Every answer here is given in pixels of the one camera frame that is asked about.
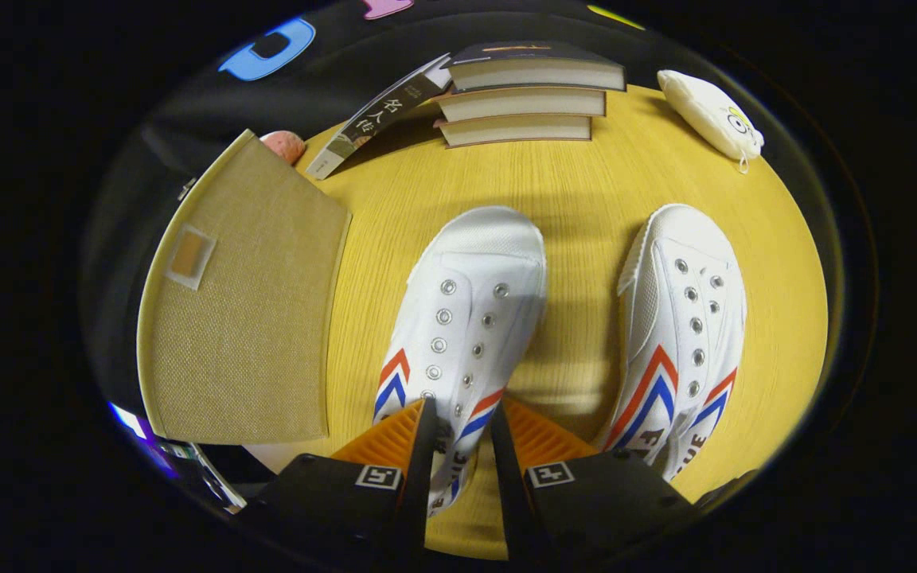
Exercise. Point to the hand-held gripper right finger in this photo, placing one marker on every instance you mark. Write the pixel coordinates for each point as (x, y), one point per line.
(510, 485)

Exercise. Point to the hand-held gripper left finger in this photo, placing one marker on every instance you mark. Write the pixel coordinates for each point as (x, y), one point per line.
(420, 461)

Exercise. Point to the white canvas shoe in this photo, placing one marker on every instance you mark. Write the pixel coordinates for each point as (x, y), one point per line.
(474, 263)
(689, 263)

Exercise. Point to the beige fabric storage box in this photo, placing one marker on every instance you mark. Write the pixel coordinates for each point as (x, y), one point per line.
(251, 318)

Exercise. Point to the computer monitor screen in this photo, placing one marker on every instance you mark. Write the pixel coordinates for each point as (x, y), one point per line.
(136, 426)

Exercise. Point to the watermelon slice plush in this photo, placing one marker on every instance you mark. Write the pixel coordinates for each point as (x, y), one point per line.
(287, 145)

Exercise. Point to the brown cover book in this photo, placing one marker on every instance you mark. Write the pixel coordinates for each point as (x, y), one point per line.
(522, 103)
(518, 131)

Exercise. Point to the white portrait cover book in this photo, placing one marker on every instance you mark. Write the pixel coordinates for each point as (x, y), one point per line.
(379, 115)

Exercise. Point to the white plush pouch with eyes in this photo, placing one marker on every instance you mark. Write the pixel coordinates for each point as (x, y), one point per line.
(705, 111)

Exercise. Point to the black cover book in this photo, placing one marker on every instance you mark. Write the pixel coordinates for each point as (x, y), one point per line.
(530, 54)

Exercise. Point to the black backdrop cloth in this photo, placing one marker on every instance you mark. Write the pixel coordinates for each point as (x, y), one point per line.
(188, 103)

